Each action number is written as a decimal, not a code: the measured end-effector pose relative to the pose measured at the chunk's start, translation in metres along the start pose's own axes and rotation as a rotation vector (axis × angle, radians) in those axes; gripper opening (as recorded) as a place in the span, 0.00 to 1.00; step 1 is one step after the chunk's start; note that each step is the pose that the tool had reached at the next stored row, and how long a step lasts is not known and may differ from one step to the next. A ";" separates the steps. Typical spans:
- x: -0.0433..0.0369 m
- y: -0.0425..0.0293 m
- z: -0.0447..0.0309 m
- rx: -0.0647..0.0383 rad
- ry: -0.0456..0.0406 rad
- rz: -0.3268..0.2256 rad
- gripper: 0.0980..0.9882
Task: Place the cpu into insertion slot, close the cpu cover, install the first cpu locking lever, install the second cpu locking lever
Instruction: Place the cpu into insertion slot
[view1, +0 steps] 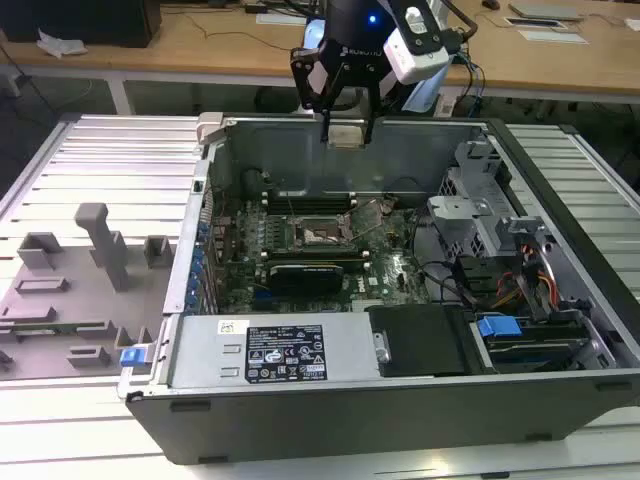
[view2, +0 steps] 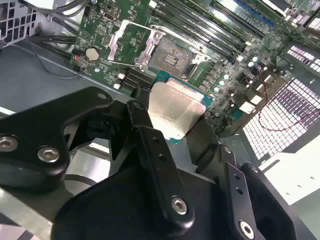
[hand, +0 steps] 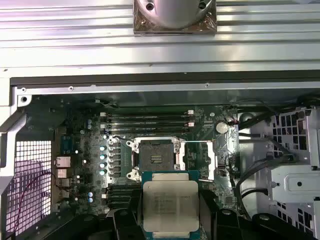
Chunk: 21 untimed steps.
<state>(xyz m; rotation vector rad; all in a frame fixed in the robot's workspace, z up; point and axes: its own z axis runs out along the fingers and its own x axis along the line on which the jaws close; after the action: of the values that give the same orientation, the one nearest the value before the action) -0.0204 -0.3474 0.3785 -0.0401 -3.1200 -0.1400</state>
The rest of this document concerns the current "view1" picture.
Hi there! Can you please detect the green RAM stick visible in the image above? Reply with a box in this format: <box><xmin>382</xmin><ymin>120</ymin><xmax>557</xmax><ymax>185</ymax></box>
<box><xmin>267</xmin><ymin>248</ymin><xmax>365</xmax><ymax>266</ymax></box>

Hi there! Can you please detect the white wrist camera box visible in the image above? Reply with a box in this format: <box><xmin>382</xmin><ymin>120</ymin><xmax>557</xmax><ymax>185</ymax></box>
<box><xmin>384</xmin><ymin>4</ymin><xmax>451</xmax><ymax>86</ymax></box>

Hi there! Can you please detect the black computer box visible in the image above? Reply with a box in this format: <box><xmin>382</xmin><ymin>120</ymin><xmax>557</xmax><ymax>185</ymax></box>
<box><xmin>0</xmin><ymin>0</ymin><xmax>162</xmax><ymax>50</ymax></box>

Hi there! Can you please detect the black camera cable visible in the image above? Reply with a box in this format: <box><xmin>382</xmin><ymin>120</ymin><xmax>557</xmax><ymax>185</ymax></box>
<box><xmin>434</xmin><ymin>0</ymin><xmax>489</xmax><ymax>119</ymax></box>

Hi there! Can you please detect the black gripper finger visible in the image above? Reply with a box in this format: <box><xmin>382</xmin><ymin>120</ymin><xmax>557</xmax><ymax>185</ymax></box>
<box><xmin>291</xmin><ymin>46</ymin><xmax>351</xmax><ymax>145</ymax></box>
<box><xmin>363</xmin><ymin>67</ymin><xmax>399</xmax><ymax>145</ymax></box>

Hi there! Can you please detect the hard disk in blue carrier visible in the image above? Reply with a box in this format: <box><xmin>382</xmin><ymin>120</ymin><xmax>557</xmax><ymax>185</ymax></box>
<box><xmin>474</xmin><ymin>313</ymin><xmax>594</xmax><ymax>374</ymax></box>

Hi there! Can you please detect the CPU socket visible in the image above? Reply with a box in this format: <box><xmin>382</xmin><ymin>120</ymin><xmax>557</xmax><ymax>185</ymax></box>
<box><xmin>292</xmin><ymin>214</ymin><xmax>351</xmax><ymax>251</ymax></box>

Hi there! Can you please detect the CPU with silver top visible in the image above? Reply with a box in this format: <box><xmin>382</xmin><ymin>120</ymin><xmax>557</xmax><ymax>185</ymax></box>
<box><xmin>327</xmin><ymin>124</ymin><xmax>369</xmax><ymax>150</ymax></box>

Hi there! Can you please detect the wooden desk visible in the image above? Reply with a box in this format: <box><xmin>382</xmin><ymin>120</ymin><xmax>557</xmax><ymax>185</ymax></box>
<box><xmin>0</xmin><ymin>0</ymin><xmax>640</xmax><ymax>106</ymax></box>

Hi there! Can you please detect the orange yellow wire bundle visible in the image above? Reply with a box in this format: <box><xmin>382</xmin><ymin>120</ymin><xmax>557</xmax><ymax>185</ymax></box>
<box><xmin>497</xmin><ymin>242</ymin><xmax>559</xmax><ymax>312</ymax></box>

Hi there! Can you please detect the metal socket cover frame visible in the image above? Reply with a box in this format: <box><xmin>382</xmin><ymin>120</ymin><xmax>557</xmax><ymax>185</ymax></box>
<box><xmin>343</xmin><ymin>196</ymin><xmax>400</xmax><ymax>236</ymax></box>

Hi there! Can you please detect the open PC case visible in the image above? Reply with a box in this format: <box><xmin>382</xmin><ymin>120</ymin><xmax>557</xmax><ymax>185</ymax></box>
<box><xmin>117</xmin><ymin>112</ymin><xmax>640</xmax><ymax>466</ymax></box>

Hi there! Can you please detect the silver power supply unit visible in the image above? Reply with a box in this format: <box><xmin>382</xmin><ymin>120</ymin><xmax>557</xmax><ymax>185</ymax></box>
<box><xmin>167</xmin><ymin>314</ymin><xmax>384</xmax><ymax>386</ymax></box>

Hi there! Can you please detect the white paper sheet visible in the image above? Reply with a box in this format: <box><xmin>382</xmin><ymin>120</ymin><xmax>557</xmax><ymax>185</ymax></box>
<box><xmin>517</xmin><ymin>27</ymin><xmax>592</xmax><ymax>47</ymax></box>

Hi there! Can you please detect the RAM slot with white latches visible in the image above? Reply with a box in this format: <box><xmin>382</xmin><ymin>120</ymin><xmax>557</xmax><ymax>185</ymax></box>
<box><xmin>267</xmin><ymin>198</ymin><xmax>351</xmax><ymax>206</ymax></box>
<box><xmin>267</xmin><ymin>187</ymin><xmax>351</xmax><ymax>195</ymax></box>

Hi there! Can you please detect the crumpled white paper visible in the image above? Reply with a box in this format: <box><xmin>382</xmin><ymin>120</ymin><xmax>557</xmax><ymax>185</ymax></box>
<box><xmin>35</xmin><ymin>27</ymin><xmax>90</xmax><ymax>60</ymax></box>

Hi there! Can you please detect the perforated metal drive cage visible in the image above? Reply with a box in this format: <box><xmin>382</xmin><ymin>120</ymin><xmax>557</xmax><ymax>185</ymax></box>
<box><xmin>427</xmin><ymin>139</ymin><xmax>551</xmax><ymax>256</ymax></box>

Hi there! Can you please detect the graphics card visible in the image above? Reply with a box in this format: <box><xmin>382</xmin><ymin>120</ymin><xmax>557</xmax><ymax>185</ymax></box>
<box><xmin>269</xmin><ymin>262</ymin><xmax>346</xmax><ymax>296</ymax></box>

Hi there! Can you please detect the green motherboard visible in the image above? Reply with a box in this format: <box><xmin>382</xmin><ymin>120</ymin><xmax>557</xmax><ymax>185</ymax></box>
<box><xmin>214</xmin><ymin>197</ymin><xmax>436</xmax><ymax>314</ymax></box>

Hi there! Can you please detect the grey parts rack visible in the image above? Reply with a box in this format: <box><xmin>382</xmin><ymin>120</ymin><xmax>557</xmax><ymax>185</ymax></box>
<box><xmin>0</xmin><ymin>202</ymin><xmax>179</xmax><ymax>384</ymax></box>

